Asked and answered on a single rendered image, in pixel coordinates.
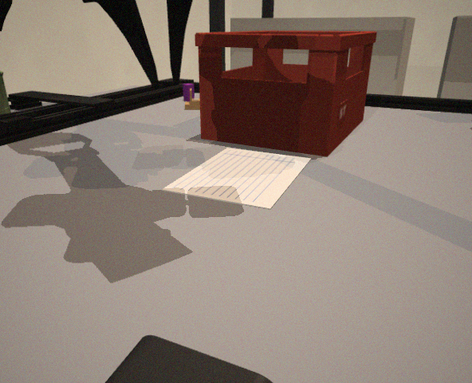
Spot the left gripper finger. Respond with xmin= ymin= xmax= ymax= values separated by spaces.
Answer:
xmin=167 ymin=0 xmax=193 ymax=85
xmin=82 ymin=0 xmax=159 ymax=89

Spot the dark red plastic crate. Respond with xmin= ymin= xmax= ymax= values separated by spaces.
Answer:
xmin=195 ymin=30 xmax=376 ymax=156

